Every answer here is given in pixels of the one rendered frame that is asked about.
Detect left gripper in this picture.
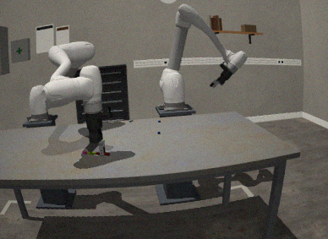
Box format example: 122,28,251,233
210,62,238,88

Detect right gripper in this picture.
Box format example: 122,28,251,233
83,99,113,155

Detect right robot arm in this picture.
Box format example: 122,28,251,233
27,41,102,123

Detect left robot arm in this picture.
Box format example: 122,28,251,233
157,4,247,112

